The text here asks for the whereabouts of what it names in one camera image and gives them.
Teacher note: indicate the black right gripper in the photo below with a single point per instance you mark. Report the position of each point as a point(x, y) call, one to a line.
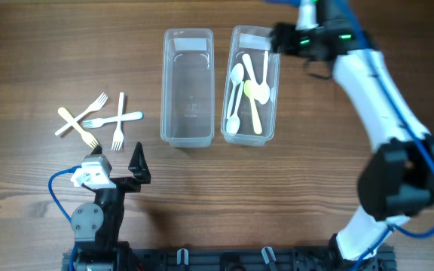
point(286, 32)

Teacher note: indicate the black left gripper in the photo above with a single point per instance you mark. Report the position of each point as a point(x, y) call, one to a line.
point(142, 172)

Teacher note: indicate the white plastic fork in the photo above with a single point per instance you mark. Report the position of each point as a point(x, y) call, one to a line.
point(118, 136)
point(94, 106)

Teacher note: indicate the yellow plastic fork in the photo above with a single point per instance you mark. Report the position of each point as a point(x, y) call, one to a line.
point(87, 137)

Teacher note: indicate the light blue plastic fork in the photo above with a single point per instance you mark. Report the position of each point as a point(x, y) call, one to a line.
point(99, 122)

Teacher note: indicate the white plastic spoon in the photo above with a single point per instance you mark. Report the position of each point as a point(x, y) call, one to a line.
point(264, 88)
point(249, 67)
point(233, 123)
point(237, 74)

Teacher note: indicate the yellow plastic spoon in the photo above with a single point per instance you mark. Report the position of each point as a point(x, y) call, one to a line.
point(256, 123)

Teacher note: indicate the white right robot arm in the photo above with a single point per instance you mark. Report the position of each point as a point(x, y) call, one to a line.
point(398, 182)

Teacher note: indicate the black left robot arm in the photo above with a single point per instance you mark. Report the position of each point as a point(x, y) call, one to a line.
point(97, 224)

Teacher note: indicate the clear right plastic container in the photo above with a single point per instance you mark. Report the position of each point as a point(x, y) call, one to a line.
point(253, 40)

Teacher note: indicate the clear plastic container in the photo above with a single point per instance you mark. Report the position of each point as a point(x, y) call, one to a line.
point(253, 40)
point(188, 88)

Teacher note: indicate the clear left plastic container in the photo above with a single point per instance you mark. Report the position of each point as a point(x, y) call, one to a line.
point(188, 88)

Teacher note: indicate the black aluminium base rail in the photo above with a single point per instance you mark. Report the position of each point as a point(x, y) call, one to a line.
point(290, 259)

